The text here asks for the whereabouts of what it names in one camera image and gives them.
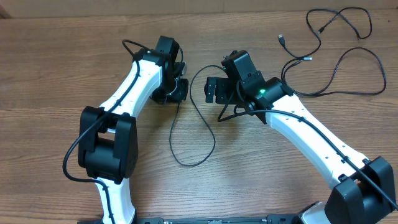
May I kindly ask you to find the black cable bundle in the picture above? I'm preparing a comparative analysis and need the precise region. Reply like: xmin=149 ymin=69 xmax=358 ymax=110
xmin=169 ymin=64 xmax=226 ymax=167

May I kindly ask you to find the black thin cable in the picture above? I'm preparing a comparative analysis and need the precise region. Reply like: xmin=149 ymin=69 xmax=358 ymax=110
xmin=277 ymin=6 xmax=373 ymax=60

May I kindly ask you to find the black cable with usb plug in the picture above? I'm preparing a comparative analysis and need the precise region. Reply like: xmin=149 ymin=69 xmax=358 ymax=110
xmin=280 ymin=47 xmax=387 ymax=97

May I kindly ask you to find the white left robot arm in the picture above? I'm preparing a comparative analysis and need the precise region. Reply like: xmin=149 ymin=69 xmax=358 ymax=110
xmin=78 ymin=36 xmax=188 ymax=223

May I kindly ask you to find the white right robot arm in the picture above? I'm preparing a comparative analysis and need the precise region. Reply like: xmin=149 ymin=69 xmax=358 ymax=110
xmin=204 ymin=50 xmax=397 ymax=223

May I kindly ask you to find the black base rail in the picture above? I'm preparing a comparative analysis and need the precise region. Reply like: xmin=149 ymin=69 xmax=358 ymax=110
xmin=77 ymin=202 xmax=330 ymax=224

